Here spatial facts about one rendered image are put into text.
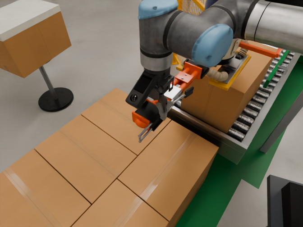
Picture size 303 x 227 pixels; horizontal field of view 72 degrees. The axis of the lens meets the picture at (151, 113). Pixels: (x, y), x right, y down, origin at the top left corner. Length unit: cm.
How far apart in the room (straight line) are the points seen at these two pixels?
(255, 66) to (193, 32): 114
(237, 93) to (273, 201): 59
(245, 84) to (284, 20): 89
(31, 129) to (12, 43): 95
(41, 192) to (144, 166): 63
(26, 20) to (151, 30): 163
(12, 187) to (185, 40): 136
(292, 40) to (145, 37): 31
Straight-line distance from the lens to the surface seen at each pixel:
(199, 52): 45
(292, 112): 194
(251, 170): 218
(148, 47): 54
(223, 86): 107
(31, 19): 208
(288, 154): 245
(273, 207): 122
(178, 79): 87
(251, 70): 152
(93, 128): 161
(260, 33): 54
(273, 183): 128
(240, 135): 164
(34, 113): 271
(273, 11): 55
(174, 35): 48
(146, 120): 69
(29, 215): 145
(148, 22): 51
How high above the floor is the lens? 178
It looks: 49 degrees down
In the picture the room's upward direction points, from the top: straight up
